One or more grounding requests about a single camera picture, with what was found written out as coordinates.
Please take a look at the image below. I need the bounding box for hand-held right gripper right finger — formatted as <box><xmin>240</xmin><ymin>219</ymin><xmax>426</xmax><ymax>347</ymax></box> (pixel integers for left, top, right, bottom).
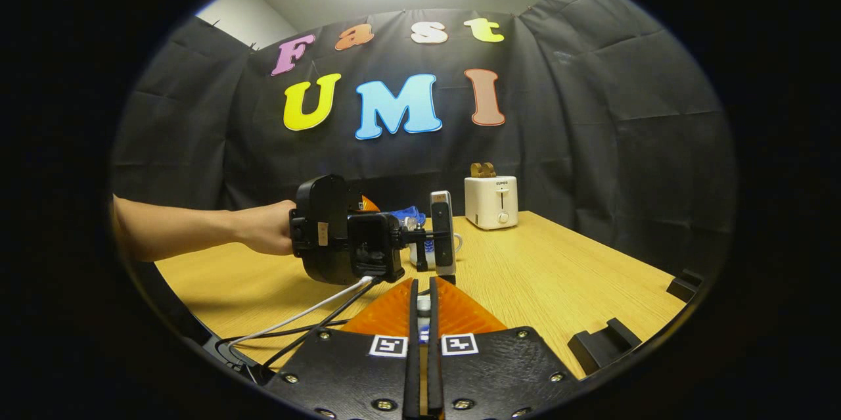
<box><xmin>428</xmin><ymin>275</ymin><xmax>583</xmax><ymax>420</ymax></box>

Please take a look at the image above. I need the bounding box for white blue-patterned teacup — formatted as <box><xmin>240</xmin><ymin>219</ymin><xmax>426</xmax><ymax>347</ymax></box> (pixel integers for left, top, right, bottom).
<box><xmin>409</xmin><ymin>233</ymin><xmax>465</xmax><ymax>271</ymax></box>

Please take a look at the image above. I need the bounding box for black backdrop cloth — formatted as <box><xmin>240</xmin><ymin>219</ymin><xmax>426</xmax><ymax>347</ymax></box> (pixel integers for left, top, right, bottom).
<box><xmin>110</xmin><ymin>0</ymin><xmax>738</xmax><ymax>264</ymax></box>

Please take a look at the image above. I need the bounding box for white cable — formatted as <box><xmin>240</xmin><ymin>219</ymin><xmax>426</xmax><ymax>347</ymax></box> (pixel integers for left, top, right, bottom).
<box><xmin>229</xmin><ymin>275</ymin><xmax>375</xmax><ymax>347</ymax></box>

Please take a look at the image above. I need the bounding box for dark angular object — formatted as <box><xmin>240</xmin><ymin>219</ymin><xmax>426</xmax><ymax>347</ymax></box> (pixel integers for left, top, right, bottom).
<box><xmin>666</xmin><ymin>268</ymin><xmax>705</xmax><ymax>304</ymax></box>
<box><xmin>568</xmin><ymin>317</ymin><xmax>643</xmax><ymax>376</ymax></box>

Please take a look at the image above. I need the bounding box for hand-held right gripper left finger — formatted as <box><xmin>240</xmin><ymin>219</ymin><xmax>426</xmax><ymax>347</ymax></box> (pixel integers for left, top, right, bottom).
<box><xmin>263</xmin><ymin>277</ymin><xmax>422</xmax><ymax>420</ymax></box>

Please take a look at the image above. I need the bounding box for white toaster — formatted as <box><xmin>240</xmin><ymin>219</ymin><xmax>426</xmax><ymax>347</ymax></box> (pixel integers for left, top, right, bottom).
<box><xmin>464</xmin><ymin>175</ymin><xmax>520</xmax><ymax>231</ymax></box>

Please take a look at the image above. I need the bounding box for black cable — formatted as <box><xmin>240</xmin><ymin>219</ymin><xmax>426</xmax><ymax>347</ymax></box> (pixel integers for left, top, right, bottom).
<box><xmin>261</xmin><ymin>277</ymin><xmax>385</xmax><ymax>369</ymax></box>
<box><xmin>216</xmin><ymin>319</ymin><xmax>352</xmax><ymax>350</ymax></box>

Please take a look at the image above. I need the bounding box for blue folded towel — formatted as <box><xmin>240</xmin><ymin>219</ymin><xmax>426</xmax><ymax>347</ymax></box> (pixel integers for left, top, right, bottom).
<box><xmin>388</xmin><ymin>205</ymin><xmax>428</xmax><ymax>227</ymax></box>

